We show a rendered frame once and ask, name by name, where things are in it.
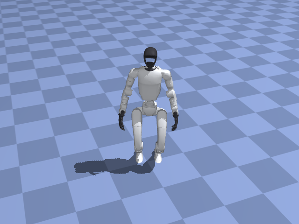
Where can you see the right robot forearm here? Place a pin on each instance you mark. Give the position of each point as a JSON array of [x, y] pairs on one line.
[[124, 102]]

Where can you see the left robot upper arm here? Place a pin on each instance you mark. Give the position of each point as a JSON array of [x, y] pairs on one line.
[[166, 75]]

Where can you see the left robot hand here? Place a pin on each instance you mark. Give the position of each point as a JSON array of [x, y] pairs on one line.
[[175, 115]]

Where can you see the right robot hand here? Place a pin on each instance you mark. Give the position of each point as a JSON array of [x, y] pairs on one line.
[[121, 119]]

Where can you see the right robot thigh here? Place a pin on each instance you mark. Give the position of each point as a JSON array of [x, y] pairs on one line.
[[137, 128]]

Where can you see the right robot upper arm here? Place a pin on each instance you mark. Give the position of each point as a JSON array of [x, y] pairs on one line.
[[130, 80]]

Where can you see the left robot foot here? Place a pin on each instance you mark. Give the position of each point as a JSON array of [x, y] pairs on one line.
[[157, 157]]

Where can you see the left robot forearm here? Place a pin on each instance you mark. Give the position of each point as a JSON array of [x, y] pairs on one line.
[[173, 102]]

